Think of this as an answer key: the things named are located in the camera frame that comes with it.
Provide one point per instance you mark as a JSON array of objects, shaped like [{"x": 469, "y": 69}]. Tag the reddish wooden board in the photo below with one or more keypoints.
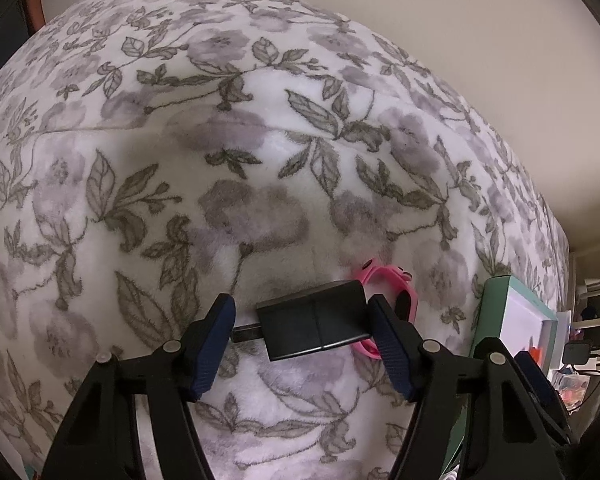
[{"x": 34, "y": 7}]

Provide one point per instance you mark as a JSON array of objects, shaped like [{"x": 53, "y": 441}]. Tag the black charger plug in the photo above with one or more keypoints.
[{"x": 310, "y": 320}]

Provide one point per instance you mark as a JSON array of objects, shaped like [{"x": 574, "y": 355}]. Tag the white shelf unit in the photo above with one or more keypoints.
[{"x": 595, "y": 285}]

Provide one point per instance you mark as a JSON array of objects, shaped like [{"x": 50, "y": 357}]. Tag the black power adapter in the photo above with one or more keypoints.
[{"x": 577, "y": 352}]

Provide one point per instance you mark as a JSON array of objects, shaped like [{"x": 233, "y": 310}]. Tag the pink kids watch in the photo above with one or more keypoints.
[{"x": 385, "y": 275}]

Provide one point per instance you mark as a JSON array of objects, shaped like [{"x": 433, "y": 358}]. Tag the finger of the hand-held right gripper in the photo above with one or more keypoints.
[{"x": 537, "y": 380}]

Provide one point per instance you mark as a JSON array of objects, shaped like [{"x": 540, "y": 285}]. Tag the floral grey white blanket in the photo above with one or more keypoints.
[{"x": 180, "y": 160}]

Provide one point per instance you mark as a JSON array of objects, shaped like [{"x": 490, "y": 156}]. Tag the dark cabinet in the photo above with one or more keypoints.
[{"x": 0, "y": 40}]

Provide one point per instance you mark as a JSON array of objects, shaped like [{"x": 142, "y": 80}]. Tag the pile of colourful small items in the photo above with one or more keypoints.
[{"x": 570, "y": 387}]

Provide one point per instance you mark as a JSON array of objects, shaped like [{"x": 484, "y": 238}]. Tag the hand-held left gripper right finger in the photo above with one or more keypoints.
[{"x": 395, "y": 350}]

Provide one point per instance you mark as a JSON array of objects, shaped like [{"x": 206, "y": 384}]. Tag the teal tray with white inside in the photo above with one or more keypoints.
[{"x": 492, "y": 310}]

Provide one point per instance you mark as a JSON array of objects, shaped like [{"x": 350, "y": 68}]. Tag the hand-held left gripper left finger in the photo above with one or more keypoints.
[{"x": 212, "y": 345}]

